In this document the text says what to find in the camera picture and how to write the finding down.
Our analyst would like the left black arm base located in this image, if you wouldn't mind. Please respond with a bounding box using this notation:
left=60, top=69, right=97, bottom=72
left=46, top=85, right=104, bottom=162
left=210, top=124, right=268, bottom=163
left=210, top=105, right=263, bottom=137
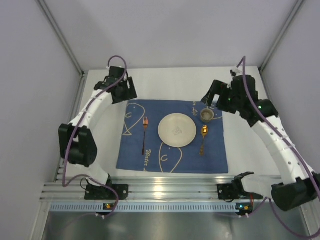
left=84, top=178, right=129, bottom=201

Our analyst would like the speckled ceramic cup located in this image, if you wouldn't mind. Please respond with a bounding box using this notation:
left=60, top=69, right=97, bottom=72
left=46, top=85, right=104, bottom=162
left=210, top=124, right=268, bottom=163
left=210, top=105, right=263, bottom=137
left=200, top=108, right=215, bottom=123

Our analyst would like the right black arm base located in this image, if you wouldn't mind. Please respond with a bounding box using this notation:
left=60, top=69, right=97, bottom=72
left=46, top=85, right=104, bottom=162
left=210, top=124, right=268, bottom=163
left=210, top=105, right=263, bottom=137
left=217, top=171, right=263, bottom=203

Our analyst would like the cream ceramic plate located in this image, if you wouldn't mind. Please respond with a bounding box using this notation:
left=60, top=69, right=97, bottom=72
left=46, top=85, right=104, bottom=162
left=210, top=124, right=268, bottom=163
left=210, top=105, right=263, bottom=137
left=158, top=113, right=197, bottom=148

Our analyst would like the left aluminium frame post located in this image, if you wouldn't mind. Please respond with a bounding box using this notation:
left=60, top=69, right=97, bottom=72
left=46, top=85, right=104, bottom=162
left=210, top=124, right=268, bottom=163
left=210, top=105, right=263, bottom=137
left=35, top=0, right=84, bottom=76

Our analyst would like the perforated cable duct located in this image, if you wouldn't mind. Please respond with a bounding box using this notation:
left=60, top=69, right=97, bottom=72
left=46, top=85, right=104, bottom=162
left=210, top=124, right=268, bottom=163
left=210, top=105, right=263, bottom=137
left=50, top=202, right=253, bottom=213

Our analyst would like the aluminium frame post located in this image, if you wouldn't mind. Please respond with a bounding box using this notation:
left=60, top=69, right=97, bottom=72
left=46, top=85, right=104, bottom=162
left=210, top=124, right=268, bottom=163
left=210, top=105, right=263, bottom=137
left=35, top=0, right=84, bottom=76
left=258, top=0, right=306, bottom=73

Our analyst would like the aluminium mounting rail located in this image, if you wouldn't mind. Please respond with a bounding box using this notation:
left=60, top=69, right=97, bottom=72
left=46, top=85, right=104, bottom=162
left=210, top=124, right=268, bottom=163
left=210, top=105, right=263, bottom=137
left=40, top=175, right=234, bottom=202

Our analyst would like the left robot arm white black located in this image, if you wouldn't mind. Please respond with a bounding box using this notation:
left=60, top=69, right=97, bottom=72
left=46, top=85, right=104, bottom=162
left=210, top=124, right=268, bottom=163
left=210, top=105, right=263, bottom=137
left=58, top=66, right=138, bottom=187

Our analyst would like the blue placemat cloth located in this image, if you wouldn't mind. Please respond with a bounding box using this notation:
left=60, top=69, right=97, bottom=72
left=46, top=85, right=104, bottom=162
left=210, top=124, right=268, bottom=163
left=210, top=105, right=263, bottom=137
left=116, top=100, right=229, bottom=174

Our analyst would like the right aluminium frame post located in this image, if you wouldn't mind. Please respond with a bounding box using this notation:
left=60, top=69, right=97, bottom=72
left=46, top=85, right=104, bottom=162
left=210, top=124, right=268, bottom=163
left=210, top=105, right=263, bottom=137
left=258, top=0, right=306, bottom=73

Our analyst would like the copper spoon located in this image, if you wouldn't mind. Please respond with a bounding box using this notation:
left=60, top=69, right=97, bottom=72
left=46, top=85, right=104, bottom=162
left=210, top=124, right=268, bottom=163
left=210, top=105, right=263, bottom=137
left=199, top=125, right=209, bottom=156

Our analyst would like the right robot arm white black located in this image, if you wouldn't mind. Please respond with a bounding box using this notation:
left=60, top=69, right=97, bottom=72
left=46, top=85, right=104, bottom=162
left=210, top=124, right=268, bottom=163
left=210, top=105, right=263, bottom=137
left=201, top=75, right=320, bottom=212

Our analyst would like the copper fork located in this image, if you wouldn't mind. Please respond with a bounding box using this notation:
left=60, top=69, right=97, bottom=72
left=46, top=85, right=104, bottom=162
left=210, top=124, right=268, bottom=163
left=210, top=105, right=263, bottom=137
left=141, top=116, right=149, bottom=155

